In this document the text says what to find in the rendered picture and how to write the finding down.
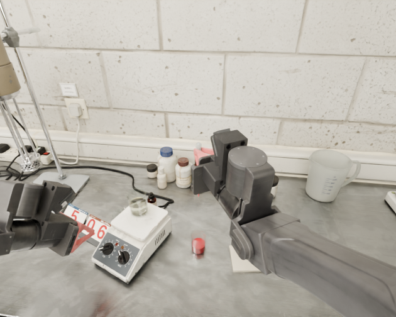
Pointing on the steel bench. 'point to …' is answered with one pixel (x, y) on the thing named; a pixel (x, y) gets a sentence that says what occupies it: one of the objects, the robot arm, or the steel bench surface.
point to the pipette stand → (238, 265)
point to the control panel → (111, 260)
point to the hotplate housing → (159, 233)
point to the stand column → (31, 92)
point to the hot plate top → (152, 222)
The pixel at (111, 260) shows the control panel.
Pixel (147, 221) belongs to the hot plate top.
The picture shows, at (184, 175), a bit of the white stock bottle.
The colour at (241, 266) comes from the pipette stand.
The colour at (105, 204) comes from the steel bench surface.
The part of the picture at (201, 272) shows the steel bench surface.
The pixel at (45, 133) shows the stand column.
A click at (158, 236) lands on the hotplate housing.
